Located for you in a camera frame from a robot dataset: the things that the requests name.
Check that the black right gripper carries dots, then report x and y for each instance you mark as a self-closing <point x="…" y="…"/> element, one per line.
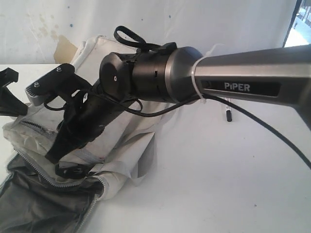
<point x="92" y="111"/>

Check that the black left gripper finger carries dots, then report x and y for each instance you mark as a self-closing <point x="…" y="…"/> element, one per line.
<point x="10" y="105"/>

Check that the white fabric duffel bag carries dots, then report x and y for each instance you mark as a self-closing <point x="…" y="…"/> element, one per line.
<point x="39" y="196"/>

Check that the black and white marker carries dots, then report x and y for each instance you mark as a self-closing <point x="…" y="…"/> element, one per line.
<point x="228" y="113"/>

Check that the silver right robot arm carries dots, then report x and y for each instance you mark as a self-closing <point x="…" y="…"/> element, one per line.
<point x="179" y="76"/>

